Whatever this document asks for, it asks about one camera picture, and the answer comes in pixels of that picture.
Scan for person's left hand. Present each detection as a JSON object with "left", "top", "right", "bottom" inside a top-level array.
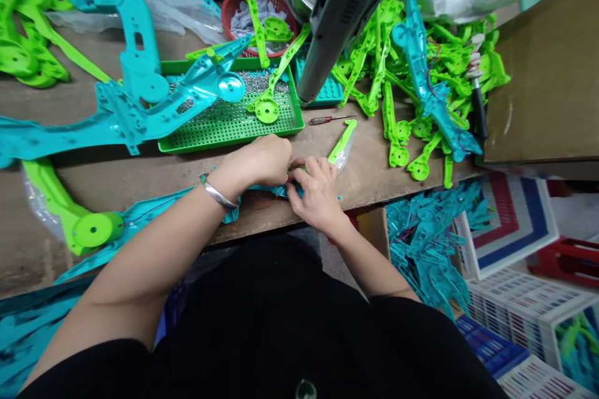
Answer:
[{"left": 218, "top": 134, "right": 294, "bottom": 199}]

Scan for person's right hand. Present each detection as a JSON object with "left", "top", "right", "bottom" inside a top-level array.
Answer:
[{"left": 286, "top": 155, "right": 348, "bottom": 232}]

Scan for person's left fingers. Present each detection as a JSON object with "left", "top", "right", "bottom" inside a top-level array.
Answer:
[{"left": 267, "top": 134, "right": 294, "bottom": 187}]

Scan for person's right thumb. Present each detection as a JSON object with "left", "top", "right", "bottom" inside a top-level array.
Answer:
[{"left": 286, "top": 177, "right": 308, "bottom": 202}]

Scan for person's right fingers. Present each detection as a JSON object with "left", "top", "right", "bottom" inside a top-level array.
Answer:
[{"left": 290, "top": 155, "right": 339, "bottom": 183}]

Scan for small green plastic arm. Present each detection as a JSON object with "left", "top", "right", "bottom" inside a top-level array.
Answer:
[{"left": 299, "top": 119, "right": 358, "bottom": 173}]

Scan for teal toy shell with wires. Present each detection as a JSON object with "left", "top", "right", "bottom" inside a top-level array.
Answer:
[{"left": 55, "top": 165, "right": 343, "bottom": 285}]

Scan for green perforated tray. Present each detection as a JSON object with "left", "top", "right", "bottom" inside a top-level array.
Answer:
[{"left": 157, "top": 56, "right": 306, "bottom": 155}]

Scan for teal perforated tray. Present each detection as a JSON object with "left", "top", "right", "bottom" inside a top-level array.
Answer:
[{"left": 290, "top": 42, "right": 348, "bottom": 108}]

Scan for pile of metal screws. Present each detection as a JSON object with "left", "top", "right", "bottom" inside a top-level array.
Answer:
[{"left": 168, "top": 69, "right": 291, "bottom": 115}]

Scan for pile of green plastic arms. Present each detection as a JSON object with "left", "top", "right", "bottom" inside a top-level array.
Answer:
[{"left": 331, "top": 0, "right": 512, "bottom": 190}]

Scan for person's body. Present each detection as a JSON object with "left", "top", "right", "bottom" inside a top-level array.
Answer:
[{"left": 18, "top": 234, "right": 510, "bottom": 399}]

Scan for red plastic basket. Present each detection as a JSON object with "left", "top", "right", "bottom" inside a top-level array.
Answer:
[{"left": 220, "top": 0, "right": 300, "bottom": 59}]

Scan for large teal bow shell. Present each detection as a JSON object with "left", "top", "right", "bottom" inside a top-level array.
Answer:
[{"left": 0, "top": 34, "right": 254, "bottom": 169}]

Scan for clear plastic bags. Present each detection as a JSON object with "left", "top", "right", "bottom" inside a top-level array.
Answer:
[{"left": 46, "top": 0, "right": 228, "bottom": 46}]

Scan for striped white plastic crate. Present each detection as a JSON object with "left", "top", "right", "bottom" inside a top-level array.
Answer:
[{"left": 452, "top": 171, "right": 561, "bottom": 282}]

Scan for brown cardboard box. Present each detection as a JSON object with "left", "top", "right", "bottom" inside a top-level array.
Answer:
[{"left": 480, "top": 0, "right": 599, "bottom": 167}]

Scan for blue plastic crate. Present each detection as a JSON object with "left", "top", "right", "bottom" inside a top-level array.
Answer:
[{"left": 455, "top": 314, "right": 533, "bottom": 380}]

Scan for red plastic stool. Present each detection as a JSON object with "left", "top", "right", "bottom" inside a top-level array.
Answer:
[{"left": 527, "top": 235, "right": 599, "bottom": 291}]

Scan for heap of green toy parts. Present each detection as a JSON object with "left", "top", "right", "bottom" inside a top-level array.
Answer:
[{"left": 0, "top": 0, "right": 124, "bottom": 90}]

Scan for heap of teal shells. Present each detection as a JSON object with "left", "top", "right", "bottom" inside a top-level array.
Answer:
[{"left": 0, "top": 276, "right": 97, "bottom": 399}]

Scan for red handled screwdriver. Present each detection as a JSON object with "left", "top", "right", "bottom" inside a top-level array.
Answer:
[{"left": 308, "top": 114, "right": 359, "bottom": 126}]

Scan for teal shell with red wires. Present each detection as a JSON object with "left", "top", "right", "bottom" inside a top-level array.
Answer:
[{"left": 391, "top": 0, "right": 484, "bottom": 164}]

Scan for pile of teal wired shells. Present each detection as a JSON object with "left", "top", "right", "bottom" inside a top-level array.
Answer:
[{"left": 385, "top": 177, "right": 493, "bottom": 321}]

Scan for black handled tool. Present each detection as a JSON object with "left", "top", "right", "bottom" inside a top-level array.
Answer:
[{"left": 467, "top": 33, "right": 490, "bottom": 140}]

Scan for teal toy frame part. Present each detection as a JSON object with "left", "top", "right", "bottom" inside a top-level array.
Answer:
[{"left": 70, "top": 0, "right": 170, "bottom": 106}]

